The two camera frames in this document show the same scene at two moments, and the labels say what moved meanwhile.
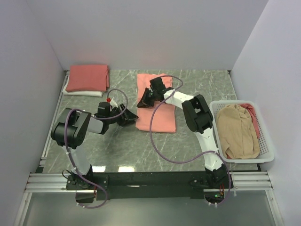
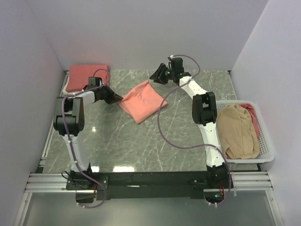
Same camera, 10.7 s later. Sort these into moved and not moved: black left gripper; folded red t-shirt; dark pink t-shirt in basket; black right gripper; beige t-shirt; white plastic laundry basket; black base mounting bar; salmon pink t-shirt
Moved: salmon pink t-shirt; black left gripper; black right gripper
Not moved: folded red t-shirt; beige t-shirt; dark pink t-shirt in basket; black base mounting bar; white plastic laundry basket
